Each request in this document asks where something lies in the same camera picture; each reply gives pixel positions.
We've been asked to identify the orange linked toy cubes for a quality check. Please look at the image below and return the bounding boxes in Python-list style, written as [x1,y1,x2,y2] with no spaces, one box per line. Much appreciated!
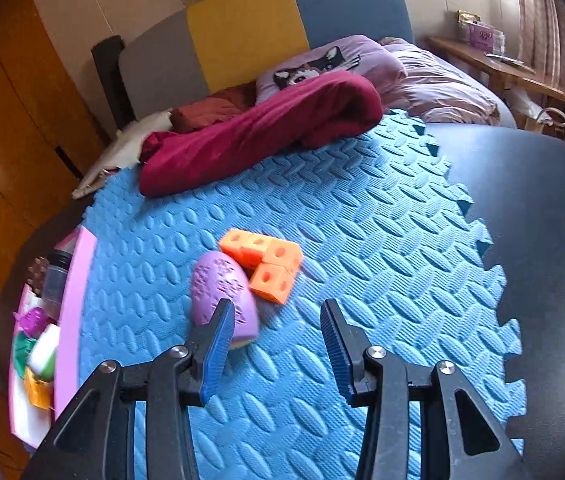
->
[218,229,304,305]

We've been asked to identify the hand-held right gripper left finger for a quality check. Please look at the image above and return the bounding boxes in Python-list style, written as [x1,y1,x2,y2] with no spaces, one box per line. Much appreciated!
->
[22,299,236,480]

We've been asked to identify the green plastic toy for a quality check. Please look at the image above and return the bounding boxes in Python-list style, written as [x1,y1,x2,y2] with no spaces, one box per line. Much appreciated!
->
[12,332,38,378]

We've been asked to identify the grey yellow blue headboard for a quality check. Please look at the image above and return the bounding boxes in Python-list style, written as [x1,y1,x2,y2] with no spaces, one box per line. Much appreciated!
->
[118,0,416,128]

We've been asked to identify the purple dog print pillow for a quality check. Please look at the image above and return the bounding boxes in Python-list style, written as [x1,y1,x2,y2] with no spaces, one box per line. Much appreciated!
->
[255,35,408,106]

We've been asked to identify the wooden bench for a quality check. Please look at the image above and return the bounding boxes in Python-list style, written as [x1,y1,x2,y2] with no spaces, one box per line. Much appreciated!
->
[425,35,565,111]

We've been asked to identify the white paper bag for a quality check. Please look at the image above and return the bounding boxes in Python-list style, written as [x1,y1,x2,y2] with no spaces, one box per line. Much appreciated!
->
[72,110,176,200]

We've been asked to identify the purple box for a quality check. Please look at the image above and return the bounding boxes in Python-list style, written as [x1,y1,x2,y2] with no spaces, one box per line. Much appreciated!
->
[457,10,496,46]

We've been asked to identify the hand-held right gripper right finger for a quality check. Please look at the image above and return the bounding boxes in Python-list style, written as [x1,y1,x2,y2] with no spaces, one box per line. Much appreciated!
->
[320,299,521,480]

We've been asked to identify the pink quilt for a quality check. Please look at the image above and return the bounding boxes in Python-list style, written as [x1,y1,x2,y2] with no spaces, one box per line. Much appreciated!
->
[380,37,503,126]

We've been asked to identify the beige patterned curtain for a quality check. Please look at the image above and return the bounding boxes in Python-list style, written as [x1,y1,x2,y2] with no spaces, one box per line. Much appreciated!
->
[513,0,565,106]

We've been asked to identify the wooden wardrobe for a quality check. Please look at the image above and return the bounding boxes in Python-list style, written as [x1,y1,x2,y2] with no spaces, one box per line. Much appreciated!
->
[0,0,113,311]

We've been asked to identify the purple egg-shaped toy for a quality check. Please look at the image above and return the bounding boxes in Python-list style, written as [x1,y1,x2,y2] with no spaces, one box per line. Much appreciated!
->
[191,251,259,350]

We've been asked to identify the dark red quilted cushion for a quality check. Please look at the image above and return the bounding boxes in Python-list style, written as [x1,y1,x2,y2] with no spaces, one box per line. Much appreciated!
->
[170,85,258,133]

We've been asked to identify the pink cardboard box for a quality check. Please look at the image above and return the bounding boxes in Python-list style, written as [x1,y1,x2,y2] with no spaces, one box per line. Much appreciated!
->
[8,226,98,448]

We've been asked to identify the magazine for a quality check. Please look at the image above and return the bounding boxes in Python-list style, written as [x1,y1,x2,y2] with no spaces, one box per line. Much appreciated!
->
[485,51,526,67]

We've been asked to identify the purple toy cup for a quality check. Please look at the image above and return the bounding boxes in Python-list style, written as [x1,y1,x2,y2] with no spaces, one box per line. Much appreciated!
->
[18,307,47,338]

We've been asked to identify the black and silver cylinder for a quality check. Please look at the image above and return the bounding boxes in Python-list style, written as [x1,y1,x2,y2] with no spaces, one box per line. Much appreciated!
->
[42,249,74,318]

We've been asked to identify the blue foam puzzle mat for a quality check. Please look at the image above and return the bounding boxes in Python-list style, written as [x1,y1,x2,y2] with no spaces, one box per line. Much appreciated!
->
[75,109,526,480]

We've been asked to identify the yellow toy boat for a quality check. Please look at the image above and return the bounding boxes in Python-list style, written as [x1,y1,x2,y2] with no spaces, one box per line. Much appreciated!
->
[23,372,56,409]

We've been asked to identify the brown peg brush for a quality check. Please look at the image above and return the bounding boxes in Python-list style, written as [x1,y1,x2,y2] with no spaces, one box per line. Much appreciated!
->
[27,257,49,292]

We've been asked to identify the white plastic bag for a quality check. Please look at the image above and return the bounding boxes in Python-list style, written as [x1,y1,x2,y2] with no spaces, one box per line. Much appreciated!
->
[505,87,538,118]

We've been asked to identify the white handled bag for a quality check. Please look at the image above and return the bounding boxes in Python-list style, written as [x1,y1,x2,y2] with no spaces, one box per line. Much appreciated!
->
[535,106,565,136]

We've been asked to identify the white and green toy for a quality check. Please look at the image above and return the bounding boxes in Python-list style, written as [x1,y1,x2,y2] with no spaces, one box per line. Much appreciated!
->
[26,323,62,381]

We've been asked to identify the maroon blanket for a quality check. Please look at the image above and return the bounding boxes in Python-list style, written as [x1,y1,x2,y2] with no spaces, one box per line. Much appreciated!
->
[140,70,383,198]

